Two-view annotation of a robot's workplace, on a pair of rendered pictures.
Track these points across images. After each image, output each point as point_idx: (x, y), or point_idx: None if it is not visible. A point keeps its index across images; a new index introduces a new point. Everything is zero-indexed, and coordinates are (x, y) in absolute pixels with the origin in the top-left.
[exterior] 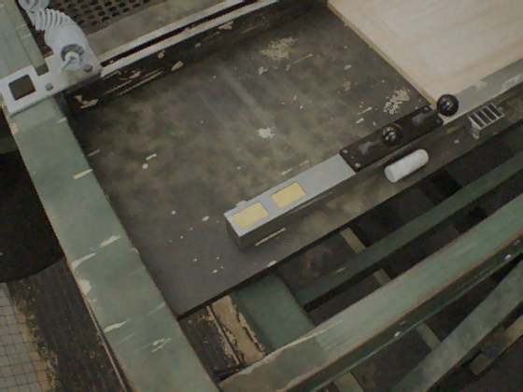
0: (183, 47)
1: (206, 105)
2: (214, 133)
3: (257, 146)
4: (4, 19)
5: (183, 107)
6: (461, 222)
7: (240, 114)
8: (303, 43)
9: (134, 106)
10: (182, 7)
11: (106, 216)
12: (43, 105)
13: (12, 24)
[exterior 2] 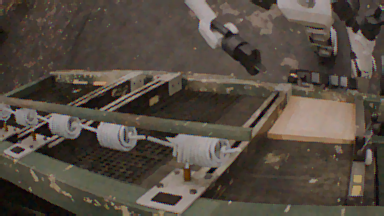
0: (234, 165)
1: (272, 188)
2: (292, 192)
3: (316, 185)
4: (82, 172)
5: (261, 194)
6: None
7: (293, 182)
8: (279, 152)
9: None
10: (182, 163)
11: (327, 208)
12: (200, 202)
13: (94, 174)
